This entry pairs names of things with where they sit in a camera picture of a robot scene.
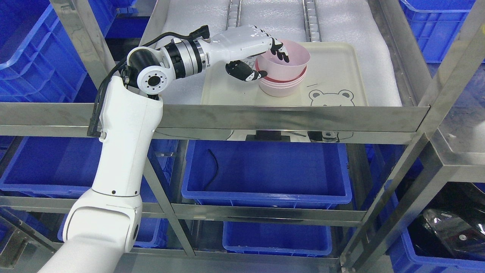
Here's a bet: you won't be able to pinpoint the stacked pink bowls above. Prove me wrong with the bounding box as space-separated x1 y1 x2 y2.
258 64 308 98

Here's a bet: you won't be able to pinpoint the blue bin bottom centre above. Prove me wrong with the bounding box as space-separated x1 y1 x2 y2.
222 221 332 257

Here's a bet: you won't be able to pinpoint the stainless steel shelf rack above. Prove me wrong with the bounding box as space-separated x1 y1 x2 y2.
0 0 485 273

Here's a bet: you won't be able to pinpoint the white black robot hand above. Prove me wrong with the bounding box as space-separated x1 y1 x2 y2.
200 25 289 82

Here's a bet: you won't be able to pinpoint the blue bin under tray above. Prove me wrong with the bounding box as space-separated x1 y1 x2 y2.
181 140 352 209

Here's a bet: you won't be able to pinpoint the pink ikea bowl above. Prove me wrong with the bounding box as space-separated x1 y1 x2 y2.
255 40 311 82

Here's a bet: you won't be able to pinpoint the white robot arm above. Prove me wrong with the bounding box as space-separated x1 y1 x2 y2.
40 25 211 273

